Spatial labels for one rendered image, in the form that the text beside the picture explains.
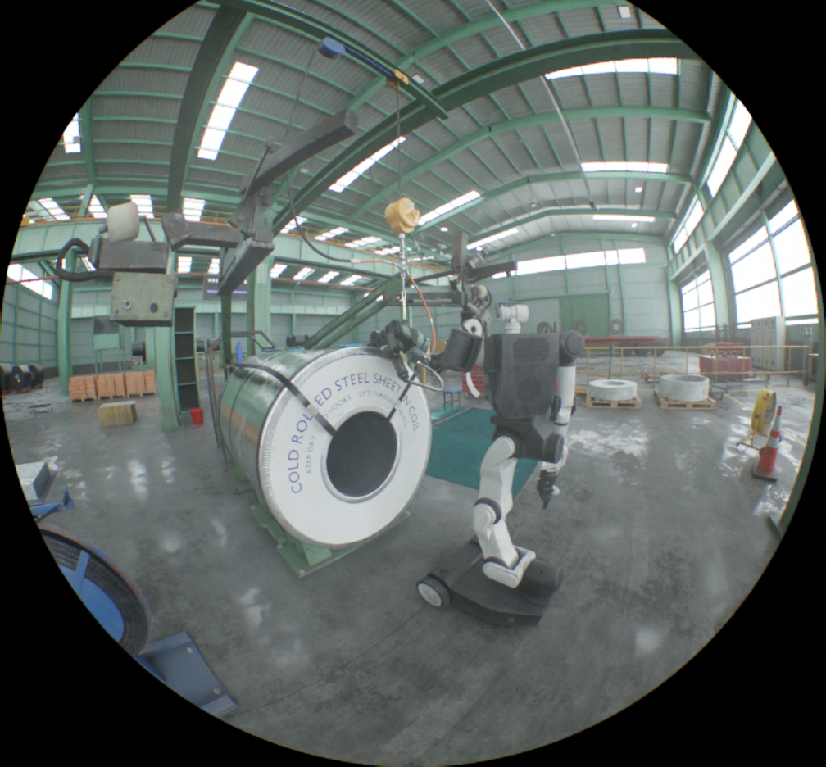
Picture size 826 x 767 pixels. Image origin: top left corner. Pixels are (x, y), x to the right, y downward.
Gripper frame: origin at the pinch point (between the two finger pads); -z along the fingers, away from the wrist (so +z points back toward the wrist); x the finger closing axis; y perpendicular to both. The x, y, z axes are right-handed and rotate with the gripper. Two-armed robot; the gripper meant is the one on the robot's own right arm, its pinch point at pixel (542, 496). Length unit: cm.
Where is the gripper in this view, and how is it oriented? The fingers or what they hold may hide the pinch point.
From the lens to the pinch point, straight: 145.1
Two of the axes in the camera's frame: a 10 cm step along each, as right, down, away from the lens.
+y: -10.0, 0.3, 0.8
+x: 0.7, -2.5, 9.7
